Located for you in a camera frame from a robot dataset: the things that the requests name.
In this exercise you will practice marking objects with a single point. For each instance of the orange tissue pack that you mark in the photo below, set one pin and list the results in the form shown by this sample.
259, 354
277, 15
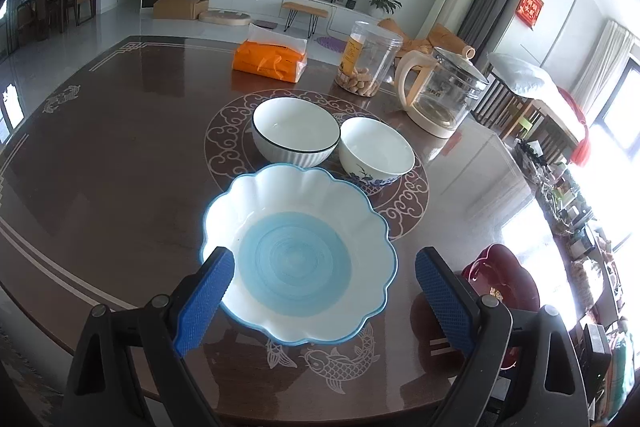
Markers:
265, 59

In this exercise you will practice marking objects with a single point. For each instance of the red flower-shaped plate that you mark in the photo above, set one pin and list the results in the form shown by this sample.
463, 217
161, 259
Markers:
505, 289

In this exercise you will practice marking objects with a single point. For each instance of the red cloth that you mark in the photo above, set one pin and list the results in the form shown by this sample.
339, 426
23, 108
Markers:
580, 147

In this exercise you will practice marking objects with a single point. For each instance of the white ribbed bowl black rim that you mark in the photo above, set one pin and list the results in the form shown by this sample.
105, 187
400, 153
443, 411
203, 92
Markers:
295, 127

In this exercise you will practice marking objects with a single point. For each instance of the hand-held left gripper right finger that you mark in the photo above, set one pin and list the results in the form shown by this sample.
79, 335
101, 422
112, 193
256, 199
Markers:
442, 302

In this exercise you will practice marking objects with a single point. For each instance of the clear plastic snack jar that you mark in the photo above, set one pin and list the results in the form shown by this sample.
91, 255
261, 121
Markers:
367, 57

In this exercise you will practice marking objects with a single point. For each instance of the white bowl blue floral print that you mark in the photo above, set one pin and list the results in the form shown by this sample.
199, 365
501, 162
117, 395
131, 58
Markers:
375, 147

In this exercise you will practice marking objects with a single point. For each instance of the white curtain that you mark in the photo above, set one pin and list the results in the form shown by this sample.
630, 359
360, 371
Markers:
607, 67

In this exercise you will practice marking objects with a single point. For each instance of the scalloped blue white bowl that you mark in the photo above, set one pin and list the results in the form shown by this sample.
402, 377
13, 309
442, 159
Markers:
295, 257

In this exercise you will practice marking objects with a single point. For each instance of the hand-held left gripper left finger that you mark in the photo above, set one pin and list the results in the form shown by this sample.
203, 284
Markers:
205, 302

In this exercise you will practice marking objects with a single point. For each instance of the red wall hanging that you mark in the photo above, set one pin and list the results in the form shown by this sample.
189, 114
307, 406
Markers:
532, 9

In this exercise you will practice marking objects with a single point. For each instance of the green stool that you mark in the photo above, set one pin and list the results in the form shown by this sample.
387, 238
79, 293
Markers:
526, 125

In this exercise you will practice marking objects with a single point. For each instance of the cardboard box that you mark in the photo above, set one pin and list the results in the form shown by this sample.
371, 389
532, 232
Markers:
177, 8

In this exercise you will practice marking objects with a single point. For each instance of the orange lounge chair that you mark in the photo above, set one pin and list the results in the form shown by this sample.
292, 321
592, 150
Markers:
442, 39

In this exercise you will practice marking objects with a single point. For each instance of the dark wooden slatted chair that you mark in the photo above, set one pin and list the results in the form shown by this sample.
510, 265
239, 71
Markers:
495, 102

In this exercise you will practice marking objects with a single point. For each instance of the wooden bench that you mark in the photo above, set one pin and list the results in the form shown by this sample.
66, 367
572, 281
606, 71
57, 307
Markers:
304, 8

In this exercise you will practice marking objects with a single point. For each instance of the basket of cosmetic bottles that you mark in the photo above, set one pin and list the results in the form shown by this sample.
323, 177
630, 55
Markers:
565, 202

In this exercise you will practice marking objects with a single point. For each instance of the white pillow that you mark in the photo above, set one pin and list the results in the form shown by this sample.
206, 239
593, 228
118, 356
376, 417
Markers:
520, 74

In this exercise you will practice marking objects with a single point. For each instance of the beige floor cushion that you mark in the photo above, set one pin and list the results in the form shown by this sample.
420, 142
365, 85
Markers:
225, 18

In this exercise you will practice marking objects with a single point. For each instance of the purple floor mat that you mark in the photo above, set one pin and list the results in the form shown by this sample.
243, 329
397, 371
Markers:
330, 43

